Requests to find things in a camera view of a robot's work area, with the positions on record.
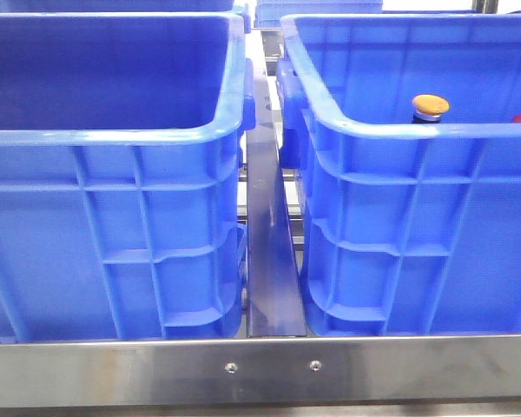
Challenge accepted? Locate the yellow push button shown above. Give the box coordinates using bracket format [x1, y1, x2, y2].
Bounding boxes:
[412, 94, 450, 124]

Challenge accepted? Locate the steel centre divider bar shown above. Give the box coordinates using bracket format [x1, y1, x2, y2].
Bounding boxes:
[247, 62, 307, 338]

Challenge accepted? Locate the blue crate at left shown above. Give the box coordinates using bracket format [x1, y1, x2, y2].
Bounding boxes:
[0, 12, 255, 343]

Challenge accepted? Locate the large blue plastic crate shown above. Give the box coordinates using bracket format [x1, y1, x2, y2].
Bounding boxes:
[279, 14, 521, 336]

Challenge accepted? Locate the distant low blue crate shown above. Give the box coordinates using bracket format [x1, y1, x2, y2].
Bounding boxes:
[254, 0, 383, 29]

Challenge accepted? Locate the left front frame screw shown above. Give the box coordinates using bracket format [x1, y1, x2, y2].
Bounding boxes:
[224, 362, 238, 374]

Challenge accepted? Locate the frame screw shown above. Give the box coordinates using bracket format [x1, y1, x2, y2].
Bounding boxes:
[224, 362, 238, 374]
[309, 360, 322, 372]

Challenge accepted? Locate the right front frame screw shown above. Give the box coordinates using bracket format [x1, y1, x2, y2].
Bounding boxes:
[309, 360, 322, 372]

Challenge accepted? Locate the steel front frame rail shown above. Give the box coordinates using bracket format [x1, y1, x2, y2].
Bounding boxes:
[0, 335, 521, 408]

